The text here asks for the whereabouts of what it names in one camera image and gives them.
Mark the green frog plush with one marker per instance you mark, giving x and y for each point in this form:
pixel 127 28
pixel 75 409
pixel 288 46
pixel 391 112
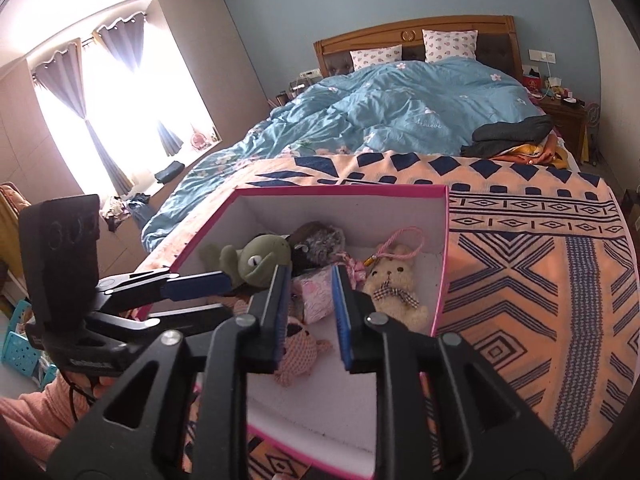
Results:
pixel 260 260

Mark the dark grey cloth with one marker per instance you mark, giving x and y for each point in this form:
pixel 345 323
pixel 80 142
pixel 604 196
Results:
pixel 505 135

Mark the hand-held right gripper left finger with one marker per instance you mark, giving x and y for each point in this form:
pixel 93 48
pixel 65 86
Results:
pixel 284 310

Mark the grey brown plush toy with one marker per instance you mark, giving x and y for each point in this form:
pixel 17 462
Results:
pixel 320 242

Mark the person's left forearm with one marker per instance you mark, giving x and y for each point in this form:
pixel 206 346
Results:
pixel 30 410

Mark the dark folded cloth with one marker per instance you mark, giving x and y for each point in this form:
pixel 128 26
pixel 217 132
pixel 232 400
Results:
pixel 170 172

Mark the round swirl ornament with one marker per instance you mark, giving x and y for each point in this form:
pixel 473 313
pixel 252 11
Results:
pixel 593 116

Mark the pink cardboard box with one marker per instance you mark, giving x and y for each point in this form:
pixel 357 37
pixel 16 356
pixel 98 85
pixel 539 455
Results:
pixel 350 410

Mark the blue floral duvet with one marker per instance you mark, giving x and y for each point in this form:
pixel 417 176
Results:
pixel 375 105

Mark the grey curtain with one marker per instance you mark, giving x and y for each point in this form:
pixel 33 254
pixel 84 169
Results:
pixel 65 90
pixel 125 45

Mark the teal plastic basket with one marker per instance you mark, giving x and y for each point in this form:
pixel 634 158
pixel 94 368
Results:
pixel 22 316
pixel 20 352

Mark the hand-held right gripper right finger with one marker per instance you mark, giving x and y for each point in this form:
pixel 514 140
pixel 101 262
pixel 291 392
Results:
pixel 342 315

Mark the heap of clothes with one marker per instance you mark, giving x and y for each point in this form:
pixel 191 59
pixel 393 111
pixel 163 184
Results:
pixel 125 210

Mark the pink satin sachet bag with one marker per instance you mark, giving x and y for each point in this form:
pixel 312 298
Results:
pixel 312 295

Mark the wooden nightstand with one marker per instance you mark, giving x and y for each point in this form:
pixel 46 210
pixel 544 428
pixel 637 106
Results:
pixel 565 120

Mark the wooden headboard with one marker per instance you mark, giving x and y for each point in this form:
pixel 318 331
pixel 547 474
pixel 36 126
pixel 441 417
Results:
pixel 410 30

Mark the red box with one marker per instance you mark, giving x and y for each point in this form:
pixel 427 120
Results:
pixel 531 82

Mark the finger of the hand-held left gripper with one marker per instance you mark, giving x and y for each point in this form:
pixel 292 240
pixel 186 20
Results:
pixel 200 284
pixel 190 316

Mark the orange patterned blanket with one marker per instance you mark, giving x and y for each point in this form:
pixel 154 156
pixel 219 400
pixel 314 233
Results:
pixel 525 285

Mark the cream plush bear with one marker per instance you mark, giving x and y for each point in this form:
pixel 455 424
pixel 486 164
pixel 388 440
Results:
pixel 392 280

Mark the yellow orange cloth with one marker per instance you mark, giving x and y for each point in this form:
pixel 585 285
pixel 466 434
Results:
pixel 530 152

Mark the white patterned pillow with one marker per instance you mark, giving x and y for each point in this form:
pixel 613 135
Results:
pixel 375 57
pixel 450 44

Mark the white wall socket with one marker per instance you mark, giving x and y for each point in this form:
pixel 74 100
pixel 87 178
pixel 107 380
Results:
pixel 542 56

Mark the pink crochet bear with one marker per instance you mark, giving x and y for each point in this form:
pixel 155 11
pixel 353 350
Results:
pixel 300 350

